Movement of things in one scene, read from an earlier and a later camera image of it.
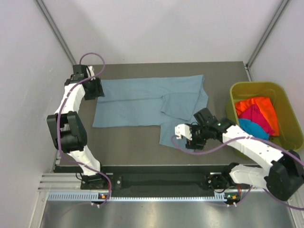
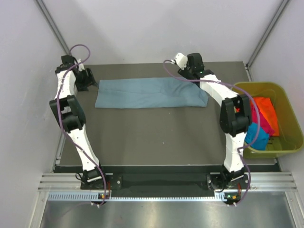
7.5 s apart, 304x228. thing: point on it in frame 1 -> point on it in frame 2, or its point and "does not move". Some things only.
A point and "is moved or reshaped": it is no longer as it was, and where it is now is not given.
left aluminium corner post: [42, 6] does not move
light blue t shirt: [166, 101] is moved or reshaped
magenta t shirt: [253, 113] does not move
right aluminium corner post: [251, 60] does not move
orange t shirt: [264, 106] does not move
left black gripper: [98, 91] -> [83, 87]
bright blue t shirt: [253, 129] does not move
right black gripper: [192, 144] -> [184, 73]
